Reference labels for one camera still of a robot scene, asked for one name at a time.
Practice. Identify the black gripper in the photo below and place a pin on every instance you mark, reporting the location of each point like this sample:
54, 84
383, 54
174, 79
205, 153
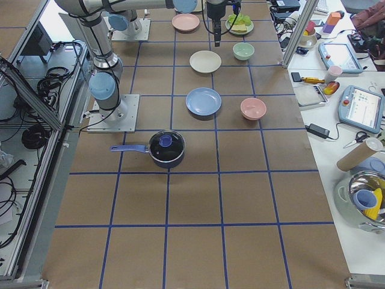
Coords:
214, 10

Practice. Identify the pink plate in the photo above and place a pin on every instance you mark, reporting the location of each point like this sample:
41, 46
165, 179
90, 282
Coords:
185, 22

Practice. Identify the blue plate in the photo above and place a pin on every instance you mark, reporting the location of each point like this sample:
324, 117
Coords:
203, 101

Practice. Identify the green lettuce leaf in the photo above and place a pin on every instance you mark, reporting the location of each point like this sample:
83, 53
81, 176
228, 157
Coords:
239, 19

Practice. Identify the bread slice on plate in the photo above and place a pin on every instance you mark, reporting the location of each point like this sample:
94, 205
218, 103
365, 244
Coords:
240, 29

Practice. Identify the green plate with food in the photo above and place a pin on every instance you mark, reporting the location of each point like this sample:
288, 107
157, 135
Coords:
249, 28

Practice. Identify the green bowl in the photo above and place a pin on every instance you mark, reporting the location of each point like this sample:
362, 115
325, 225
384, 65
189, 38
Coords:
243, 51

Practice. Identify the cream white plate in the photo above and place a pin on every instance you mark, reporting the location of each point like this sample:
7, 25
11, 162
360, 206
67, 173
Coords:
205, 61

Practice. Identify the pink bowl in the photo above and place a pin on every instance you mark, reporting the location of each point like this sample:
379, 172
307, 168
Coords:
253, 108

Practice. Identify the white kitchen scale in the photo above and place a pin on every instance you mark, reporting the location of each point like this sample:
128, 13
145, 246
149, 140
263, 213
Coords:
310, 96

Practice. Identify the far teach pendant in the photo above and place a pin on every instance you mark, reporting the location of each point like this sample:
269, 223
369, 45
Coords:
340, 54

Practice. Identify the teach pendant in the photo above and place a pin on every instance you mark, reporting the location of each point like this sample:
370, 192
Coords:
340, 54
361, 108

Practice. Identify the toy mango fruit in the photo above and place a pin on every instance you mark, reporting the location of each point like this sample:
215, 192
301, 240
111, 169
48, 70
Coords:
331, 88

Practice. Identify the blue saucepan with lid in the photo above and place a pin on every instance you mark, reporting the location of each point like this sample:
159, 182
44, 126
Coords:
166, 148

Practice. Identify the black power adapter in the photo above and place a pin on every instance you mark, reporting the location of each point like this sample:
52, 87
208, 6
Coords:
317, 130

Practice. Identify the near teach pendant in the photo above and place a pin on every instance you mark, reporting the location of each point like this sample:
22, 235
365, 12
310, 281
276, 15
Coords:
361, 108

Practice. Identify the black control box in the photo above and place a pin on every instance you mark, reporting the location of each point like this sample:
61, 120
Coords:
39, 45

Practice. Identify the scissors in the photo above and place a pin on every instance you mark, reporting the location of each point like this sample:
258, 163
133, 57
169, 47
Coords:
359, 138

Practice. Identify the cardboard tube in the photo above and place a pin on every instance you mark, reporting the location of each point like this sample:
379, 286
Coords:
363, 151

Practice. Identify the steel mixing bowl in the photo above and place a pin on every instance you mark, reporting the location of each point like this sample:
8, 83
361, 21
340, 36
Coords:
373, 181

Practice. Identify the blue cup in bowl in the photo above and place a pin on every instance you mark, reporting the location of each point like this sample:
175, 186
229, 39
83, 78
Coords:
365, 199

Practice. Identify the aluminium frame post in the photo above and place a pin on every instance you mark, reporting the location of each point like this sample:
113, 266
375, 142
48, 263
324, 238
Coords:
303, 20

